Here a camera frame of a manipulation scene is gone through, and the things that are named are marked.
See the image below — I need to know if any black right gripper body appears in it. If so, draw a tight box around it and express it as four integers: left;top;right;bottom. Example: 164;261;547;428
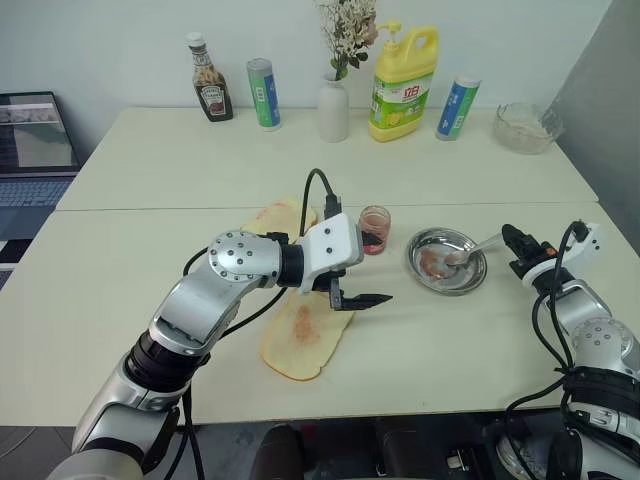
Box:
508;232;559;275

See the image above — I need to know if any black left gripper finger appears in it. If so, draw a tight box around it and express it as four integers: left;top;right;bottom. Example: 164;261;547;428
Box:
328;277;394;313
360;228;387;254

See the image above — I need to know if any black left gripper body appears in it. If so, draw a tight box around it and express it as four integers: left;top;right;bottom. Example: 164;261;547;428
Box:
310;268;351;297

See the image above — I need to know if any metal spoon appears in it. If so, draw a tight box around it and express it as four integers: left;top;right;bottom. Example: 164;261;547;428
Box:
444;234;507;266

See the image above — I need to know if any yellow stained cloth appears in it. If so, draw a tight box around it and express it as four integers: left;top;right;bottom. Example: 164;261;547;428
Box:
258;289;357;384

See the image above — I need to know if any small glass jar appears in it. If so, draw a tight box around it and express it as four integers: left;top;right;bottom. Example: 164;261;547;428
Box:
358;204;392;256

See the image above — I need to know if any bread slice with pink edge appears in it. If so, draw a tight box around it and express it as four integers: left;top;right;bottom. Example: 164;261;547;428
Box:
239;196;320;246

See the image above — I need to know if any round metal plate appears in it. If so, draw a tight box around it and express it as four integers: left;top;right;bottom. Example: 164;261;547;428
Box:
405;227;489;297

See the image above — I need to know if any clear glass bowl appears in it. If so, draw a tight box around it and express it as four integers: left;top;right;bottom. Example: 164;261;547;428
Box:
493;102;566;155

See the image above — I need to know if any grey blue cylindrical canister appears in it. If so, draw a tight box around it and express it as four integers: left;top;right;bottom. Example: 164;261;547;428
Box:
246;58;282;132
435;75;482;142

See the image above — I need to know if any white ceramic vase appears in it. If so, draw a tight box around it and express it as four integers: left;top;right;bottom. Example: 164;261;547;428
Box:
318;72;350;144

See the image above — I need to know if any yellow detergent pump bottle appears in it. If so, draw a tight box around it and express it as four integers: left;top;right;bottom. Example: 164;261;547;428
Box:
368;19;440;144

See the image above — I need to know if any black base block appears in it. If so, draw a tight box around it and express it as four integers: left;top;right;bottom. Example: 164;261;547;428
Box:
372;417;484;480

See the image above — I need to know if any dried flower bouquet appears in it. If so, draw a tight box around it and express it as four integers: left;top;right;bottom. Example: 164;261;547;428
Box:
314;0;379;84

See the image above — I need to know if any ketchup bottle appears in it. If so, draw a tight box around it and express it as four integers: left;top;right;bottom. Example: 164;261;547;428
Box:
185;32;235;123

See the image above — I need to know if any grey laptop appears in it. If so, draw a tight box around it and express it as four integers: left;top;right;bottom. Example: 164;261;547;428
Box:
0;90;81;242

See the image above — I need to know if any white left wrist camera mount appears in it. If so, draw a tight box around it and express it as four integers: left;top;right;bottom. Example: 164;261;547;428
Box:
298;212;365;294

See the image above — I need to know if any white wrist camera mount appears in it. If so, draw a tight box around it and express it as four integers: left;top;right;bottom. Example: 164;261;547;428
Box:
519;219;615;289
298;212;365;294

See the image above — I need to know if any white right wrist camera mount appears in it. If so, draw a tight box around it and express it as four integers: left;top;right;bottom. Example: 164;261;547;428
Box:
519;219;615;289

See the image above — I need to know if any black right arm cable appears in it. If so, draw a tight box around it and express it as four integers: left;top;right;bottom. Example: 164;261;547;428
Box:
502;219;591;480

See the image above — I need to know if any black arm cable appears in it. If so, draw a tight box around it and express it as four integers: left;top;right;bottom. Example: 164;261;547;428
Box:
177;168;346;480
502;219;591;480

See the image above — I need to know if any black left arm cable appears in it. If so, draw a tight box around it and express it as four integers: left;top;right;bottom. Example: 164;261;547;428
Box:
177;168;346;480

